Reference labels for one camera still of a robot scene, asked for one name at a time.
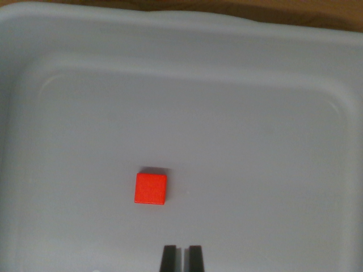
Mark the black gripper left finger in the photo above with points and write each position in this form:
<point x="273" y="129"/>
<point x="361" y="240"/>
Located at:
<point x="169" y="259"/>

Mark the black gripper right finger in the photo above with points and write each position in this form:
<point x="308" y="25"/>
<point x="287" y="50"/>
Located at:
<point x="195" y="259"/>

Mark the red wooden block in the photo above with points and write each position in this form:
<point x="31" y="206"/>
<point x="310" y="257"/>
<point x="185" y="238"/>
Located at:
<point x="150" y="188"/>

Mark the grey plastic bin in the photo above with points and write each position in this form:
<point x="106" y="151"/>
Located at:
<point x="227" y="113"/>

